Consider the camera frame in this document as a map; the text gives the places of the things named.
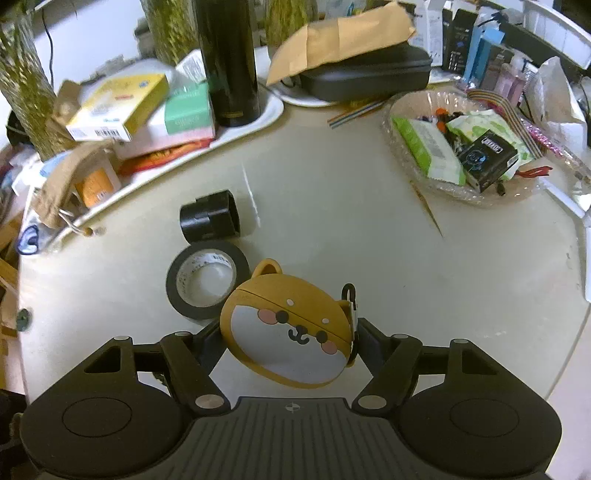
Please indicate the red orange flat packet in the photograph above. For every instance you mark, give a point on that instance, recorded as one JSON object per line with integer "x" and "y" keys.
{"x": 161, "y": 156}

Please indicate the black hard zip case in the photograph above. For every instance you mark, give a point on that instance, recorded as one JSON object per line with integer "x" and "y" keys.
{"x": 369, "y": 76}

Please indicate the white plastic bag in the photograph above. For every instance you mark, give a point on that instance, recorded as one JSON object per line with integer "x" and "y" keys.
{"x": 554, "y": 97}

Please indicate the slim glass vase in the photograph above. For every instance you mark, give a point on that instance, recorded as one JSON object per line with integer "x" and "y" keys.
{"x": 291, "y": 14}

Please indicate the black tape roll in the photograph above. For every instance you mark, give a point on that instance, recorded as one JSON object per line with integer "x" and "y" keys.
{"x": 173, "y": 286}

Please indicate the tall ribbed glass vase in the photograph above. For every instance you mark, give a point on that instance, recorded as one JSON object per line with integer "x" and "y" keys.
{"x": 27, "y": 92}

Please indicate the pink bottle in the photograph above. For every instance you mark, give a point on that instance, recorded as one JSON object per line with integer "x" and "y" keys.
{"x": 510, "y": 83}

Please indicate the plate of snack packets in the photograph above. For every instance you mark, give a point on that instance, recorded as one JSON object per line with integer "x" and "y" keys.
{"x": 401, "y": 147}

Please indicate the light green wipes packet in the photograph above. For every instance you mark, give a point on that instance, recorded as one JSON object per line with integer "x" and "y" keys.
{"x": 489, "y": 124}

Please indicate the blue carton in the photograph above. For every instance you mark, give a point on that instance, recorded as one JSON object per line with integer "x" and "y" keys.
{"x": 482, "y": 50}

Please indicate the brown paper envelope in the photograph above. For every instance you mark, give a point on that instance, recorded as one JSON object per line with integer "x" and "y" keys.
{"x": 341, "y": 37}

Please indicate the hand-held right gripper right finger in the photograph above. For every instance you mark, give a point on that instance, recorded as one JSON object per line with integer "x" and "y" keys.
{"x": 369, "y": 346}

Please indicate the green white wipes packet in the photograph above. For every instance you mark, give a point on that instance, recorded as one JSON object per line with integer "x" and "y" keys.
{"x": 429, "y": 152}

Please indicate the white tray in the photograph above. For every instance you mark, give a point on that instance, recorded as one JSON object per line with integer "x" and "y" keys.
{"x": 270, "y": 110}

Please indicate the yellow dog earphone case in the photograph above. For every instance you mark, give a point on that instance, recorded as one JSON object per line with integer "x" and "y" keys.
{"x": 286, "y": 341}

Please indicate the dark carton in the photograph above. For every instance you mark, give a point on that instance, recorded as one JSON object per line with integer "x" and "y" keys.
{"x": 457, "y": 41}

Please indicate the small black printed box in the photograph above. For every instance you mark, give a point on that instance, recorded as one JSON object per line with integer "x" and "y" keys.
{"x": 487, "y": 161}

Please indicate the wide glass vase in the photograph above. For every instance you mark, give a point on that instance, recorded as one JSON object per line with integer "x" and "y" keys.
{"x": 168, "y": 27}

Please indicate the black cylinder adapter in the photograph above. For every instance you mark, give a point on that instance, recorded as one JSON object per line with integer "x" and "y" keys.
{"x": 210, "y": 217}

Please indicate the pink beaded strip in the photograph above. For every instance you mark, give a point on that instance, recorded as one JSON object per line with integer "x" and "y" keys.
{"x": 547, "y": 137}

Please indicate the yellow white carton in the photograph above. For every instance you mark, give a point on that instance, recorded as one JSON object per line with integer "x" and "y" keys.
{"x": 124, "y": 99}

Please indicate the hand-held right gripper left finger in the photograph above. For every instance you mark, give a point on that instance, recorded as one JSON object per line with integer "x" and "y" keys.
{"x": 210, "y": 350}

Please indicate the black thermos bottle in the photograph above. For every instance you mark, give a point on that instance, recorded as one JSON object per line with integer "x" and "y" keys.
{"x": 228, "y": 64}

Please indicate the green tissue box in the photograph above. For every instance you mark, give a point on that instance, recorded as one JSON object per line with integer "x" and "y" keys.
{"x": 189, "y": 113}

